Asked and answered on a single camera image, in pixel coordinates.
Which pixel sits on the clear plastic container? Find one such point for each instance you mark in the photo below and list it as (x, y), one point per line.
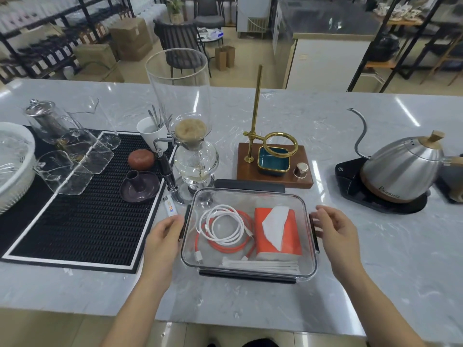
(202, 260)

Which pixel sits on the white ceramic cup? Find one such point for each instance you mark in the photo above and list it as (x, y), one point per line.
(150, 139)

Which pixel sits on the black rubber bar mat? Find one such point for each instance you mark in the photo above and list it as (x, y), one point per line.
(90, 231)

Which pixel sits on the black kettle base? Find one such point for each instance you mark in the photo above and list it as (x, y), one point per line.
(347, 184)

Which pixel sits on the white orange lighter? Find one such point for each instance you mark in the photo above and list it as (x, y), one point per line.
(170, 206)

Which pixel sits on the white appliance unit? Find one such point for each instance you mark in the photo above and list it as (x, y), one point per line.
(253, 12)

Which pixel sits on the dark slatted chair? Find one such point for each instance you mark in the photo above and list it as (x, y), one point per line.
(177, 39)

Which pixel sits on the person's right forearm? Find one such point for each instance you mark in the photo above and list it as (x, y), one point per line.
(379, 314)

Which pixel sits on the teal square dish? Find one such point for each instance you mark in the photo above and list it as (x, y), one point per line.
(273, 162)

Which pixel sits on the person's black clothing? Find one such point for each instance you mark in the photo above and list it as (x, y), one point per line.
(260, 343)

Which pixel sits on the round side table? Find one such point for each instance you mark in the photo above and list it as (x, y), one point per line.
(209, 34)

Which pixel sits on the person's left hand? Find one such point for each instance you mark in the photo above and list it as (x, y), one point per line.
(161, 249)

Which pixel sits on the tall clear glass pitcher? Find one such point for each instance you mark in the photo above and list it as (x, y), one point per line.
(108, 139)

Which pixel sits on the orange tissue pack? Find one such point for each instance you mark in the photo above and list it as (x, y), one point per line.
(293, 242)

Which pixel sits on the glass siphon coffee maker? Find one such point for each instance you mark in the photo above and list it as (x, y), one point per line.
(177, 83)

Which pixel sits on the steel gooseneck kettle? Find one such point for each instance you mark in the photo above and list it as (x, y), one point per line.
(401, 169)

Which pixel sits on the row of dark labelled bottles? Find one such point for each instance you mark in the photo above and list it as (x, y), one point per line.
(47, 59)

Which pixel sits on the white plastic basket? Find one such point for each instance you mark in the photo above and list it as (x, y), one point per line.
(14, 191)

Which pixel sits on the black bag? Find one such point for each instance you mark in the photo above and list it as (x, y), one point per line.
(383, 47)

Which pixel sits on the white counter cabinet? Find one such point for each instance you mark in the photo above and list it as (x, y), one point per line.
(325, 65)

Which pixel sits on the small purple cup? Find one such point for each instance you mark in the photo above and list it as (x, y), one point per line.
(133, 181)

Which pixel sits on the wooden brass pour-over stand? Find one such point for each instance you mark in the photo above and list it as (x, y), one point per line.
(249, 177)

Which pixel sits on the brown round clay lid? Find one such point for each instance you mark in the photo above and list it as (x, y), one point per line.
(141, 159)

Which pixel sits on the person's right hand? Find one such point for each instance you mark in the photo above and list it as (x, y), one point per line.
(340, 242)

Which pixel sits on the clear glass pitcher gold trim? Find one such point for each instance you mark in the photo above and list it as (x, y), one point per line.
(92, 155)

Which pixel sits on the small metal cylinder cap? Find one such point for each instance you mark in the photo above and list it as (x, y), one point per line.
(301, 170)

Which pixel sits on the person's left forearm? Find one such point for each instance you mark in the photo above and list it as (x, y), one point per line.
(134, 318)

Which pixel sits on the brown paper bag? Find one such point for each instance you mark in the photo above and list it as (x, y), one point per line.
(221, 59)
(230, 57)

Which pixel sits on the potted plant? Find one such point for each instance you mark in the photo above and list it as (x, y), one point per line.
(176, 14)

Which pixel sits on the clear container lid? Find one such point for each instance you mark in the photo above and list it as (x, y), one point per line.
(249, 185)

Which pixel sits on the glass teapot with metal lid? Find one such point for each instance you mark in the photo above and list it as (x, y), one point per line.
(47, 121)

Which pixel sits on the large cardboard box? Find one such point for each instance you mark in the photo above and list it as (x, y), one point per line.
(130, 39)

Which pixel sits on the purple saucer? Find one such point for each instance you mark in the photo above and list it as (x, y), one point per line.
(148, 193)

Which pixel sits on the grey cushioned chair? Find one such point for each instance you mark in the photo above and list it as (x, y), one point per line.
(209, 12)

